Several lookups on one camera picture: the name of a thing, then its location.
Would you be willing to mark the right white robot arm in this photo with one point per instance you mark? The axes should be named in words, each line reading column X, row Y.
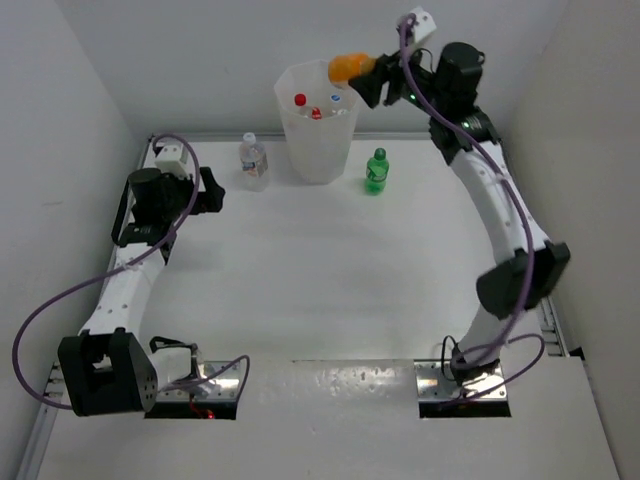
column 528, row 264

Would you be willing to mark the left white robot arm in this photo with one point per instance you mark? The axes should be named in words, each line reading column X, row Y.
column 105, row 367

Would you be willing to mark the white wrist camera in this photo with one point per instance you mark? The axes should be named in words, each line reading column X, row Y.
column 172, row 158
column 419, row 25

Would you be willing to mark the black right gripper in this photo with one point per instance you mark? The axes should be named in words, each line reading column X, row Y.
column 390, row 69

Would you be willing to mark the tall red-cap red-label bottle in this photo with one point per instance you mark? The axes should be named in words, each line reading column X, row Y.
column 300, row 100

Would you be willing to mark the orange juice bottle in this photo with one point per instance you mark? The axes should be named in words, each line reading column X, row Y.
column 342, row 68

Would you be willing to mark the metal base plate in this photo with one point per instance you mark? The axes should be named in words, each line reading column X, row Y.
column 223, row 387
column 435, row 383

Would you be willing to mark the white plastic bin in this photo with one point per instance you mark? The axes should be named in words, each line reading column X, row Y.
column 318, row 149

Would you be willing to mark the white-cap clear labelled bottle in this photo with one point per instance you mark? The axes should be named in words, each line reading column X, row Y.
column 254, row 162

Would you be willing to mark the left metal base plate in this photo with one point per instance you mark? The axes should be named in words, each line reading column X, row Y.
column 223, row 387

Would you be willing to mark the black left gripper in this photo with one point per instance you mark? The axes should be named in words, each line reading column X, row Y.
column 208, row 201

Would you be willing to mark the green soda bottle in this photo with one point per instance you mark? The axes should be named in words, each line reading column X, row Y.
column 377, row 169

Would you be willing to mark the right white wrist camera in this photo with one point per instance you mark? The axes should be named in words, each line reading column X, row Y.
column 419, row 25

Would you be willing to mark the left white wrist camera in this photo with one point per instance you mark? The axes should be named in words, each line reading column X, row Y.
column 172, row 158

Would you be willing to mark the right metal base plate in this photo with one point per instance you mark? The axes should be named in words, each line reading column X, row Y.
column 435, row 383

